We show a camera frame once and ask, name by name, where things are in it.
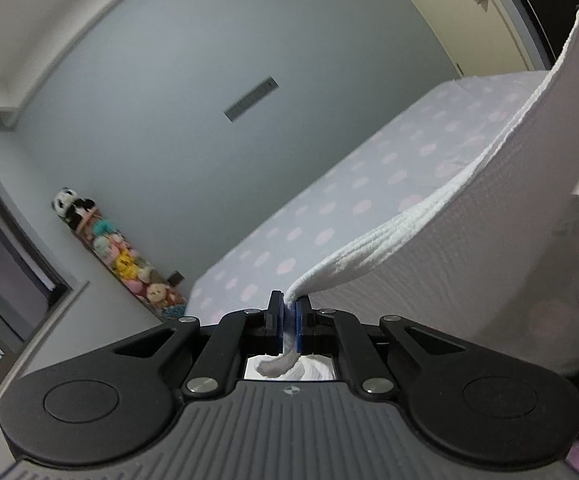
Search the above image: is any grey wall plate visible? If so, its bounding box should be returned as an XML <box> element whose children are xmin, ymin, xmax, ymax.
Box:
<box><xmin>224</xmin><ymin>77</ymin><xmax>278</xmax><ymax>122</ymax></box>

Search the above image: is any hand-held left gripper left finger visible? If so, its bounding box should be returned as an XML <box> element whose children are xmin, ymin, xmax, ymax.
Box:
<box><xmin>112</xmin><ymin>290</ymin><xmax>286</xmax><ymax>402</ymax></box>

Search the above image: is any window with dark frame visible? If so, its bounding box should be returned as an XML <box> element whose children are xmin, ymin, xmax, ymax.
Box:
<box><xmin>0</xmin><ymin>142</ymin><xmax>91</xmax><ymax>403</ymax></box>

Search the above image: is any white crinkled cloth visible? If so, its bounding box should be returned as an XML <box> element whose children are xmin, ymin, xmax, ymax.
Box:
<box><xmin>255</xmin><ymin>7</ymin><xmax>579</xmax><ymax>380</ymax></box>

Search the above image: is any cream door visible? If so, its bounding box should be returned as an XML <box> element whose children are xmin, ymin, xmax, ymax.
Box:
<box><xmin>378</xmin><ymin>0</ymin><xmax>563</xmax><ymax>80</ymax></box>

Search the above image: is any clear tube of plush toys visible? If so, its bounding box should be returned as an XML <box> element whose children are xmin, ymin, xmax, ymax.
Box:
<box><xmin>72</xmin><ymin>205</ymin><xmax>188</xmax><ymax>322</ymax></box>

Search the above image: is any panda plush toy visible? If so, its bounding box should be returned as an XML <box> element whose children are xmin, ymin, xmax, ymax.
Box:
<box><xmin>52</xmin><ymin>187</ymin><xmax>98</xmax><ymax>232</ymax></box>

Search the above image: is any bed with polka dot sheet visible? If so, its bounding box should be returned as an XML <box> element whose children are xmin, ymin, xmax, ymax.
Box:
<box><xmin>186</xmin><ymin>71</ymin><xmax>579</xmax><ymax>341</ymax></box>

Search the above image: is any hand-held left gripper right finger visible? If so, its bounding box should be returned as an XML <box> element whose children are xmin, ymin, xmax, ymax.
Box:
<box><xmin>294</xmin><ymin>293</ymin><xmax>466</xmax><ymax>402</ymax></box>

